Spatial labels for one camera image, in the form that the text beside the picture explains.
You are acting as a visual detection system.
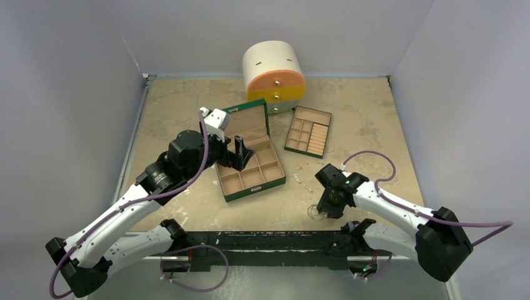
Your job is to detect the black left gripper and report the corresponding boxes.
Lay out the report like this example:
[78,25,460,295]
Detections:
[184,127,254,181]

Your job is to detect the green jewelry box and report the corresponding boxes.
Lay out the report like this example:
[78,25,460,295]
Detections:
[214,97,287,203]

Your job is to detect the silver chain bracelet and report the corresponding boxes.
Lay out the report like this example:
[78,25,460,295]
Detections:
[307,204,328,223]

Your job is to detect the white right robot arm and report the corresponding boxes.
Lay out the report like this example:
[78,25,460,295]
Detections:
[315,164,473,282]

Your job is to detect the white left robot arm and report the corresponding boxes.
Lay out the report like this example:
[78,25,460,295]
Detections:
[46,130,255,299]

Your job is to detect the round pastel drawer cabinet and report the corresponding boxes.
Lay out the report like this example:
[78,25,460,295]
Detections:
[242,41,306,114]

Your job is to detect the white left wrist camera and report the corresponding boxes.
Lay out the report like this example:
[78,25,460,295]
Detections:
[199,107,230,142]

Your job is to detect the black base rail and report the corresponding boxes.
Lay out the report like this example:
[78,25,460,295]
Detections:
[159,218,392,274]

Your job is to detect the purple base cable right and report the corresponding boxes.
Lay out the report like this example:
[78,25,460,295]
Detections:
[354,248,395,283]

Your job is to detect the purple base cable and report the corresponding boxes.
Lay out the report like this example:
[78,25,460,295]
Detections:
[354,248,395,283]
[159,244,230,293]

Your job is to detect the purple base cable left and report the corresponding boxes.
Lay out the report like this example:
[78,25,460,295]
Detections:
[159,244,230,293]

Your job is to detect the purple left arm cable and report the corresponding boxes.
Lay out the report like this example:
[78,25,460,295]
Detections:
[49,109,211,299]

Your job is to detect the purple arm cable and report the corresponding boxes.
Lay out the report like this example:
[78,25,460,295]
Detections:
[340,150,513,248]
[49,109,211,299]

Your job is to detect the aluminium frame rail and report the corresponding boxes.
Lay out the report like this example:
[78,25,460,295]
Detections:
[111,73,153,204]

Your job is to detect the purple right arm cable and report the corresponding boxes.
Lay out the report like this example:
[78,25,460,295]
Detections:
[340,150,513,248]

